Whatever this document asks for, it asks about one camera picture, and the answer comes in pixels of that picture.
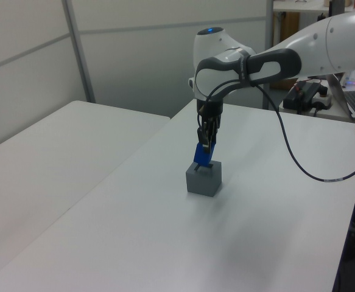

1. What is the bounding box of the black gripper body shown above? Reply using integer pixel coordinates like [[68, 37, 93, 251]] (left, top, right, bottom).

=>
[[195, 102, 224, 125]]

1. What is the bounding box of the blue block with knob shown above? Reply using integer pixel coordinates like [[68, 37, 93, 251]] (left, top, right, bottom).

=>
[[192, 142, 217, 168]]

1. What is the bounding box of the grey hollow cuboid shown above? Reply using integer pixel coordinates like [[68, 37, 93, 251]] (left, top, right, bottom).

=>
[[185, 161, 223, 198]]

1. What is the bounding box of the brown cardboard box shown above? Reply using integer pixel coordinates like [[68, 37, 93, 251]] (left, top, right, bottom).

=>
[[270, 78, 298, 91]]

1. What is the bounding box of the black power supply box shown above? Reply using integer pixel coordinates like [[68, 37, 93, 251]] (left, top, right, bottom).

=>
[[283, 80, 326, 111]]

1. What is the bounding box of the white emergency stop button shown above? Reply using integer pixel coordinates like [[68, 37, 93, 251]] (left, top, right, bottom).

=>
[[312, 86, 334, 111]]

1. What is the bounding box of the silver laptop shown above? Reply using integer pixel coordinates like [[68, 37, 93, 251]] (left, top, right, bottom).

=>
[[326, 72, 355, 120]]

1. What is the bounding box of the grey partition post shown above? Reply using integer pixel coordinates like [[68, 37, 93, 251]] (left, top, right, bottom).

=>
[[261, 0, 275, 110]]

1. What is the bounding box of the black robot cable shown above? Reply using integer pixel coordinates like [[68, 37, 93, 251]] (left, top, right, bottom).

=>
[[197, 78, 355, 184]]

